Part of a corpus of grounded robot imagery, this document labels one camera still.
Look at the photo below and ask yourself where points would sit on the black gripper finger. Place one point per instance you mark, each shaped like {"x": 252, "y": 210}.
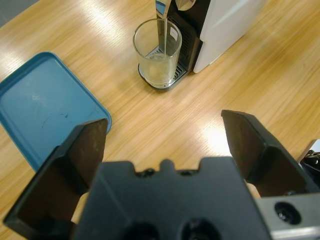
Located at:
{"x": 82, "y": 155}
{"x": 250, "y": 145}

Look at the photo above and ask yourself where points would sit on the clear drinking glass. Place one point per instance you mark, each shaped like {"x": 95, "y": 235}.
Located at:
{"x": 155, "y": 67}

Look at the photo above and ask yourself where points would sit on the white capsule coffee machine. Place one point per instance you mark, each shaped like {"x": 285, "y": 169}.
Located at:
{"x": 225, "y": 30}

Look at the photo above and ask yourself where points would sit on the teal plastic tray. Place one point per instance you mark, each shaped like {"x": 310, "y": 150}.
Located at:
{"x": 37, "y": 100}

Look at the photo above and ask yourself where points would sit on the metal drip tray grille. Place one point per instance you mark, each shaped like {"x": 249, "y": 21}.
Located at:
{"x": 181, "y": 72}

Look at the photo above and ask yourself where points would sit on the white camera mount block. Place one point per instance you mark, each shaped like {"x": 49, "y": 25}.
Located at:
{"x": 314, "y": 144}

